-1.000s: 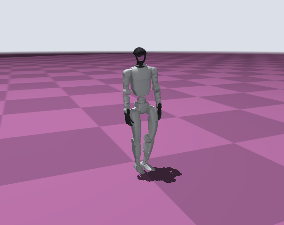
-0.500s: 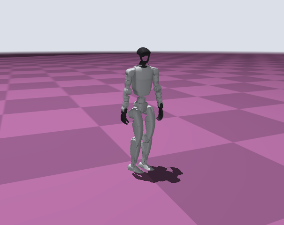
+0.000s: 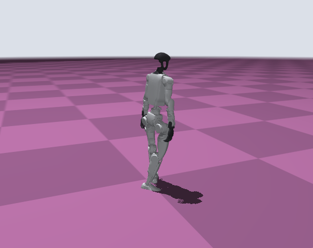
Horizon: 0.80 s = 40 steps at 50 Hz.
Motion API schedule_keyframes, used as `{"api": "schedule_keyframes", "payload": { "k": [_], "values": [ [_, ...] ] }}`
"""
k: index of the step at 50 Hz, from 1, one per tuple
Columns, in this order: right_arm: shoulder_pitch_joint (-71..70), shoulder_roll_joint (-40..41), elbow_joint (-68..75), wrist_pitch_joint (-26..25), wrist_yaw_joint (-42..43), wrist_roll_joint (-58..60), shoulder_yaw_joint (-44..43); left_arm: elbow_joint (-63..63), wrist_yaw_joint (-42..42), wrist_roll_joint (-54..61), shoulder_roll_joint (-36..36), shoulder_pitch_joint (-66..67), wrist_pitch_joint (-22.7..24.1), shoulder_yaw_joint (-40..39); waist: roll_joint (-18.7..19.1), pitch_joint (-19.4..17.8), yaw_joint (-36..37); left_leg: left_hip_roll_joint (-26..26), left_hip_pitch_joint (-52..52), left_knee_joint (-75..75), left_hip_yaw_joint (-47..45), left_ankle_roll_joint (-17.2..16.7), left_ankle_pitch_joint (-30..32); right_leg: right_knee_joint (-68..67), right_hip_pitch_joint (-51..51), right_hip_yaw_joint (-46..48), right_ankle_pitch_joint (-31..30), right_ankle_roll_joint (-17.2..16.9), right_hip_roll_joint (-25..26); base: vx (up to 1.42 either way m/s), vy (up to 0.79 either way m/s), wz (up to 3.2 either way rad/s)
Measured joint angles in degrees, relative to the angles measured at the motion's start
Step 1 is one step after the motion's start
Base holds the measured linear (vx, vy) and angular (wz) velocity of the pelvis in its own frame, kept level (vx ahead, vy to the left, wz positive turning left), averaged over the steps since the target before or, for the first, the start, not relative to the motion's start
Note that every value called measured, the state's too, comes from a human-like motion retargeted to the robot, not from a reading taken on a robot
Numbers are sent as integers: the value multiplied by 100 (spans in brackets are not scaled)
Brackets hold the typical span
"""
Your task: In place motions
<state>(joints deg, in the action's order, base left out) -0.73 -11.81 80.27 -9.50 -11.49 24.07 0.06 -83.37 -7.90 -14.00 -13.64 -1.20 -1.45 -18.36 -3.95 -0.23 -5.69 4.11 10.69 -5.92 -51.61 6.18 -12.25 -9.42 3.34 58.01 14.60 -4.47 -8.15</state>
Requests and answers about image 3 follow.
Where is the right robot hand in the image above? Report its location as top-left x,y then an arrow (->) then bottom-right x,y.
163,122 -> 174,142

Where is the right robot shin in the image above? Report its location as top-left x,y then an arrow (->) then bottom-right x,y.
146,154 -> 162,186

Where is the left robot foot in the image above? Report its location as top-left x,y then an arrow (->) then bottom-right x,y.
152,172 -> 158,183

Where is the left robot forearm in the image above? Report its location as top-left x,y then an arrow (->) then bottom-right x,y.
142,97 -> 149,115

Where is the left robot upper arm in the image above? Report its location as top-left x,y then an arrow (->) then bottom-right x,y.
144,74 -> 150,99

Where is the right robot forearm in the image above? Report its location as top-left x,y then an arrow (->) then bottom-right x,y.
166,99 -> 175,127

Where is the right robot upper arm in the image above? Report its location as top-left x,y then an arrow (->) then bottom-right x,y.
162,76 -> 174,106

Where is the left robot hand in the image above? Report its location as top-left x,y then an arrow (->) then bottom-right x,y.
141,111 -> 146,129

